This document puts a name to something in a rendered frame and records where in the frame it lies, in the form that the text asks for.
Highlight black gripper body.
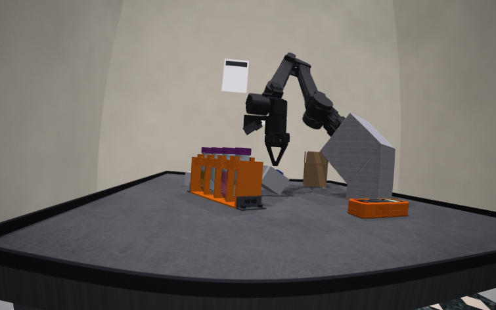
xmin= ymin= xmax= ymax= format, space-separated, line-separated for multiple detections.
xmin=265 ymin=116 xmax=290 ymax=143

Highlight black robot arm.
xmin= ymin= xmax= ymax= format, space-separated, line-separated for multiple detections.
xmin=243 ymin=53 xmax=345 ymax=137

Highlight brown cardboard box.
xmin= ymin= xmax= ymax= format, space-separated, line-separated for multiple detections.
xmin=303 ymin=151 xmax=328 ymax=187

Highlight black table edge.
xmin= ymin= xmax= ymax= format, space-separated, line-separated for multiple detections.
xmin=0 ymin=171 xmax=496 ymax=298

